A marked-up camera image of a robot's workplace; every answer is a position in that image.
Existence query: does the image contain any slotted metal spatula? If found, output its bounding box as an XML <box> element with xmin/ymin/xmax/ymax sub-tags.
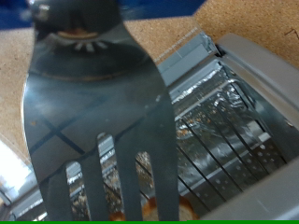
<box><xmin>21</xmin><ymin>0</ymin><xmax>181</xmax><ymax>222</ymax></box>

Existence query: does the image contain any blue spatula grip block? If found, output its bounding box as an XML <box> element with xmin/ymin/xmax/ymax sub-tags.
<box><xmin>0</xmin><ymin>0</ymin><xmax>208</xmax><ymax>31</ymax></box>

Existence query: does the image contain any foil-lined crumb tray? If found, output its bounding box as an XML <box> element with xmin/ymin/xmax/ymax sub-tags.
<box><xmin>12</xmin><ymin>60</ymin><xmax>281</xmax><ymax>222</ymax></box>

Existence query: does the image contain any wire oven rack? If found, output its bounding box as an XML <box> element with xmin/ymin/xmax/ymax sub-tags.
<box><xmin>64</xmin><ymin>77</ymin><xmax>288</xmax><ymax>222</ymax></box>

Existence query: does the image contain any white bread slice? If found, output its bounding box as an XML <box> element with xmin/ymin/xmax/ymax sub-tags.
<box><xmin>108</xmin><ymin>195</ymin><xmax>200</xmax><ymax>222</ymax></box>

